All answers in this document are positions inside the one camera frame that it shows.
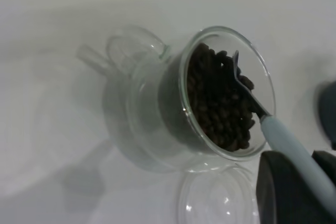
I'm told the metal spoon with pale-blue handle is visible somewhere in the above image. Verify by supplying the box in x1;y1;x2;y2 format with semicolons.
230;50;336;205

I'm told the grey ceramic mug with handle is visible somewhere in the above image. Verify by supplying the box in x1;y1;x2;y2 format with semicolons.
314;80;336;151

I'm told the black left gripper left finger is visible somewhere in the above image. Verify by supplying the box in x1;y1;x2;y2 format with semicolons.
256;150;336;224

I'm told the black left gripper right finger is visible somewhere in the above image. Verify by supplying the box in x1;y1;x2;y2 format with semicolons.
311;150;336;184

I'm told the clear double-wall glass cup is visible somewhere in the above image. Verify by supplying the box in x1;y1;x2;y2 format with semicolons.
76;25;277;174

